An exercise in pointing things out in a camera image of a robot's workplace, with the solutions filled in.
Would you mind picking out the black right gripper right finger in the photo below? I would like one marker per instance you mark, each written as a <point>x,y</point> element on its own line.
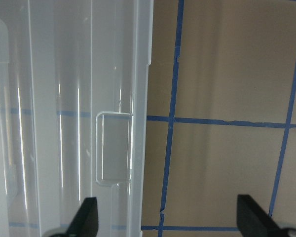
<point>253,221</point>

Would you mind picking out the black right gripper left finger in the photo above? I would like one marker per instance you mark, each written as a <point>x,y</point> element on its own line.
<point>85,223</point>

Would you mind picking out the clear plastic box lid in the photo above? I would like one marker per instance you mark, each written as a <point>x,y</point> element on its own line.
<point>73,106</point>

